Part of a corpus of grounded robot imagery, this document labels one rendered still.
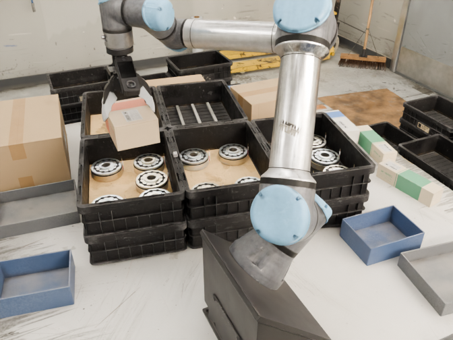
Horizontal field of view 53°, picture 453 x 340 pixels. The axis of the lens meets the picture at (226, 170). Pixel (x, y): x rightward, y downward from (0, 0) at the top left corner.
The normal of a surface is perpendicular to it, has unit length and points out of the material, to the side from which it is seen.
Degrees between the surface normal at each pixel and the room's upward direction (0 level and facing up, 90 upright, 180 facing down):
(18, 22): 90
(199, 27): 49
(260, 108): 90
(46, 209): 0
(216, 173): 0
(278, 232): 60
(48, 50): 90
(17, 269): 90
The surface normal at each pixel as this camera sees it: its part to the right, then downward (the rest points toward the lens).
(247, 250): -0.36, -0.55
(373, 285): 0.00, -0.84
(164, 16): 0.91, 0.23
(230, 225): 0.23, 0.53
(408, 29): -0.91, 0.22
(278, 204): -0.36, 0.03
